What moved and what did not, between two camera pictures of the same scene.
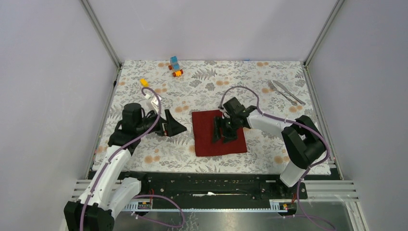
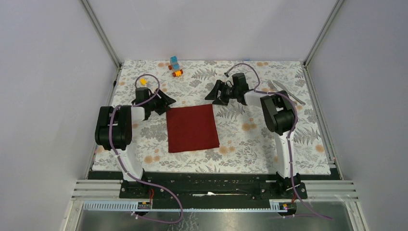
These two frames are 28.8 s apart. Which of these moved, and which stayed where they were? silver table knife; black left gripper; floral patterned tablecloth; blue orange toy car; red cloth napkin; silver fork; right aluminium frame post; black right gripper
Moved: black right gripper; red cloth napkin; black left gripper
Stayed: silver fork; blue orange toy car; right aluminium frame post; floral patterned tablecloth; silver table knife
